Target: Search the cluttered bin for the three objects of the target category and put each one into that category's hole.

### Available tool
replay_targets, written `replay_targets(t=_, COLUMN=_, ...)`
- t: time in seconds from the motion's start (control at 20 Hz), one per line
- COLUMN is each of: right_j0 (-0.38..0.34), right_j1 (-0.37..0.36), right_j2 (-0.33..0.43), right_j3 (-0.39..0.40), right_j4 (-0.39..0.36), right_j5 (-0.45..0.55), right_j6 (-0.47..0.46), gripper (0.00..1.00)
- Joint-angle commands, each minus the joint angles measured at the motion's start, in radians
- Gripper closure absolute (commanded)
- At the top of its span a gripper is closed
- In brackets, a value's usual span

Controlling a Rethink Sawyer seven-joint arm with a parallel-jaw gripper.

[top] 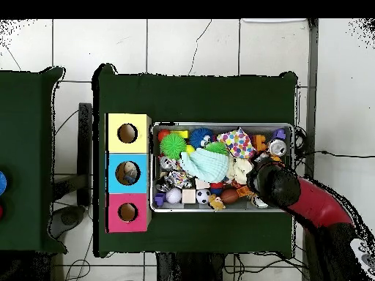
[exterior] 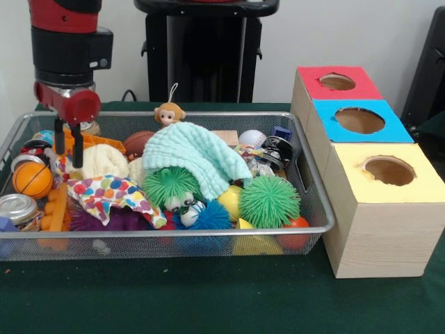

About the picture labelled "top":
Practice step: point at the mint green cloth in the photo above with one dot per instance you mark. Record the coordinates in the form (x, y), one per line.
(206, 165)

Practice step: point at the polka dot cloth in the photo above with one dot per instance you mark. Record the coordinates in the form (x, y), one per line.
(237, 142)

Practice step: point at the cream cloth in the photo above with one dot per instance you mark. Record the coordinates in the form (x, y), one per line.
(239, 170)

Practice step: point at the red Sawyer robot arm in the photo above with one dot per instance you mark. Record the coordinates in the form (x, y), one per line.
(304, 199)

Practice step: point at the wooden box with three holes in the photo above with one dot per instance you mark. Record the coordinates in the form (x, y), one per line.
(112, 161)

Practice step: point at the green spiky ball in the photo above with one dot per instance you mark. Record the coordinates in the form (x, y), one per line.
(173, 145)

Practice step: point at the blue spiky ball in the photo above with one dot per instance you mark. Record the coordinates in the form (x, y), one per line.
(201, 137)

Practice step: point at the white baseball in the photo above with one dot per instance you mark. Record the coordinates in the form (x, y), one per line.
(173, 195)

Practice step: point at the small soccer ball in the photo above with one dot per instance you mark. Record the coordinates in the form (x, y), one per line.
(203, 196)

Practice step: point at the brown monkey plush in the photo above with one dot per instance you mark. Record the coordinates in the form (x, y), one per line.
(215, 203)

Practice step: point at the dark green tablecloth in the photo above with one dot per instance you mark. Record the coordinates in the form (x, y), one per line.
(193, 99)

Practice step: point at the small brown football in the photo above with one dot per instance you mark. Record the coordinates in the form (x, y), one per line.
(229, 196)

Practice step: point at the silver soda can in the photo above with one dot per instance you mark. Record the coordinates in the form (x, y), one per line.
(276, 147)

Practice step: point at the black upright panel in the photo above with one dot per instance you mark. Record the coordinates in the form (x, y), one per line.
(85, 152)

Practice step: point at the side table with green cloth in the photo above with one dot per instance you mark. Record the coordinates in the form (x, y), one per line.
(29, 146)

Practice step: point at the blue round object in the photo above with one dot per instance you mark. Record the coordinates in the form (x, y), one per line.
(2, 182)

